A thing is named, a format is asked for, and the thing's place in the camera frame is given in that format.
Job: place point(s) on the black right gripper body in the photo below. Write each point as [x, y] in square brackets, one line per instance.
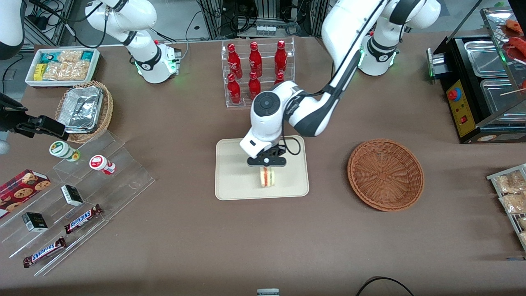
[13, 120]

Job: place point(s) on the triangle sandwich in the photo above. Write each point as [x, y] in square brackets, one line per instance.
[267, 180]

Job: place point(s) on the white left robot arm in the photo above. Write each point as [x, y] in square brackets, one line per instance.
[308, 115]

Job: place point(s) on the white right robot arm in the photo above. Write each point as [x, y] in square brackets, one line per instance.
[154, 61]

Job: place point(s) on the cream rectangular tray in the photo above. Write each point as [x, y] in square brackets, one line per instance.
[234, 176]

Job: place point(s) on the light wicker basket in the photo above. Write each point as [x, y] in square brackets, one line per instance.
[107, 107]

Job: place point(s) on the brown round wicker basket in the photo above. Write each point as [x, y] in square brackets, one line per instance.
[384, 174]

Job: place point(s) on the green lid yogurt bottle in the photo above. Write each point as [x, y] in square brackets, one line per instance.
[61, 149]

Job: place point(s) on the stacked foil containers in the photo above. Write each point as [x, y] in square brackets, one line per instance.
[81, 109]

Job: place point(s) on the red lid yogurt bottle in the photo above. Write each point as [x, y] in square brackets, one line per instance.
[98, 163]

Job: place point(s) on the yellow snack packet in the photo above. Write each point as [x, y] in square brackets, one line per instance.
[39, 72]

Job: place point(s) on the large clear cracker bag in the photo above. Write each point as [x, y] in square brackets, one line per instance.
[68, 70]

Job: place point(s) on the clear acrylic bottle rack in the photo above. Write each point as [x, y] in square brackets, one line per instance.
[242, 102]

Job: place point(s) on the red cookie box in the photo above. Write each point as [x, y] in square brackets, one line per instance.
[20, 189]

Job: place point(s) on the small black box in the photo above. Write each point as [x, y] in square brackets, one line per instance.
[35, 222]
[72, 195]

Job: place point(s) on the teal snack packet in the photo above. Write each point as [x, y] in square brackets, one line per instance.
[50, 57]
[87, 55]

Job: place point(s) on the small clear cracker bag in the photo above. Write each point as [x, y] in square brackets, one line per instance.
[70, 56]

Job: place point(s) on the white snack bin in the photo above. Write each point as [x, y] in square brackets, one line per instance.
[95, 65]

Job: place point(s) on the red cola bottle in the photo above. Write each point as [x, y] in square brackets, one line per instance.
[234, 90]
[280, 57]
[279, 78]
[254, 85]
[255, 59]
[234, 59]

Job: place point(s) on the clear acrylic stepped shelf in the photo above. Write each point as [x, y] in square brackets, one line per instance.
[123, 181]

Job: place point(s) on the snickers bar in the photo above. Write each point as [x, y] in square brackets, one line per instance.
[44, 252]
[83, 218]

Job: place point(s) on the grey box at table edge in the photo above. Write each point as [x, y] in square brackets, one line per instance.
[268, 292]

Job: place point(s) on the white power strip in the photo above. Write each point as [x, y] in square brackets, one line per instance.
[266, 29]

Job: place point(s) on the red emergency button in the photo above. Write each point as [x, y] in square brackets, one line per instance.
[454, 94]

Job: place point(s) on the black food warmer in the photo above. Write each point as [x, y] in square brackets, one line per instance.
[472, 102]

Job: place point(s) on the clear pastry bag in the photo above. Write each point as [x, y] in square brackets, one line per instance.
[509, 183]
[513, 203]
[522, 223]
[523, 238]

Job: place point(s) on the steel warmer pan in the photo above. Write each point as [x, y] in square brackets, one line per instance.
[485, 59]
[499, 96]

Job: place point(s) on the aluminium frame rack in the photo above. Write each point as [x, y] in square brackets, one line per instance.
[213, 18]

